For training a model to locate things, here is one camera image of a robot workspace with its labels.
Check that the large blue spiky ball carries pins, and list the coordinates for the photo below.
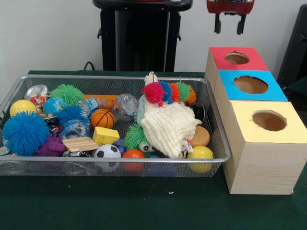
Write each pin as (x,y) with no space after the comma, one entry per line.
(25,133)

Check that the green spiky ball with eyes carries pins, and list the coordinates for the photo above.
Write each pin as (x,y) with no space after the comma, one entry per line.
(134,137)

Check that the cream waffle cloth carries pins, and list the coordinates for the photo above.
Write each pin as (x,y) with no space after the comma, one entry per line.
(168,127)

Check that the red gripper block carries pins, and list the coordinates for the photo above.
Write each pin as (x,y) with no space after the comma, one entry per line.
(230,7)

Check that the small basketball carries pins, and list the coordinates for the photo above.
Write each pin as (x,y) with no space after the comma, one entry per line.
(103,118)

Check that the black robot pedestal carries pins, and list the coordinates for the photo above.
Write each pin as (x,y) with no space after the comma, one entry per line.
(144,48)

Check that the yellow foam block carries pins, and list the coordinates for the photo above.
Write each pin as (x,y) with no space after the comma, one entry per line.
(105,136)

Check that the small soccer ball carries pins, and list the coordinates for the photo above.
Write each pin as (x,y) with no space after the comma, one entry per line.
(107,152)

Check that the yellow plastic ball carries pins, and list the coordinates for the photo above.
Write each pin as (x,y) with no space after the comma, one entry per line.
(201,154)

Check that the plain green spiky ball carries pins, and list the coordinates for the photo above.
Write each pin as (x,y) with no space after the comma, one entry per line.
(67,93)

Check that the black chair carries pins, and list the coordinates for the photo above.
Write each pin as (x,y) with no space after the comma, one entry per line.
(295,48)

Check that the light blue waffle cloth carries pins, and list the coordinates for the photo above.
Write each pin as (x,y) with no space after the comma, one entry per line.
(139,110)

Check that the dark green table cloth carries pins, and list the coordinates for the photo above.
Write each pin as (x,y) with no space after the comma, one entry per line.
(120,203)
(299,91)

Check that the wooden box with three holes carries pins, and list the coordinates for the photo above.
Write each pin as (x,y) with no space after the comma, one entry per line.
(261,167)

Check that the multicolour spiky caterpillar toy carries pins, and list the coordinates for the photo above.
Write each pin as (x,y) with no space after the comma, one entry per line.
(168,92)

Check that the shallow clear mesh bin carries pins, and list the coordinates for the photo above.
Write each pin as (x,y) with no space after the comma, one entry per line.
(48,169)

